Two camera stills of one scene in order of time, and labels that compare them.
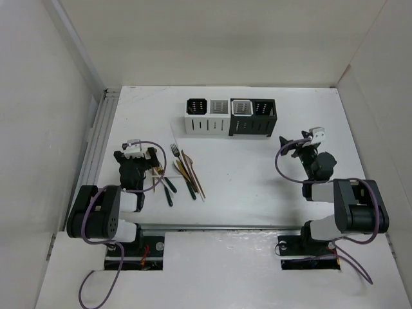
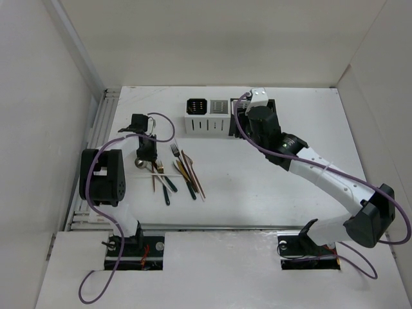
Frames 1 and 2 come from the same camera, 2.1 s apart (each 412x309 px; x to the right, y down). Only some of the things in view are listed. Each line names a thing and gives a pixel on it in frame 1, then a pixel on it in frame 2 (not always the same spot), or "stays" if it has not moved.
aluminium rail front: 219,227 stays
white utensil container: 207,116 stays
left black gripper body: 141,163 -> 148,151
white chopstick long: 186,165 stays
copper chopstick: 193,174 stays
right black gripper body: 306,153 -> 255,138
